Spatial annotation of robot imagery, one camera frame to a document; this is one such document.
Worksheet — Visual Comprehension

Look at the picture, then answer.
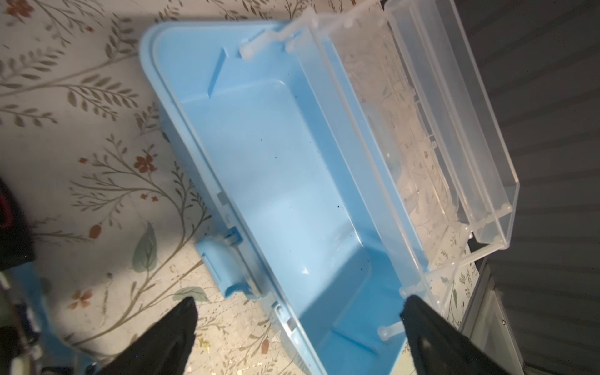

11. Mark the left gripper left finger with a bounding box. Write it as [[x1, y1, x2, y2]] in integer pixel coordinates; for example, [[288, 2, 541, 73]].
[[99, 297, 198, 375]]

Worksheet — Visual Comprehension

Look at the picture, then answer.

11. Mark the blue plastic tool box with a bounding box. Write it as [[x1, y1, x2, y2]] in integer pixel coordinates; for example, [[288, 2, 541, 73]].
[[139, 1, 520, 374]]

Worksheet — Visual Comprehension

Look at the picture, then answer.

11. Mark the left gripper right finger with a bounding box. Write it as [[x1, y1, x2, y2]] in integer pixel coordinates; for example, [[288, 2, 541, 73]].
[[400, 295, 507, 375]]

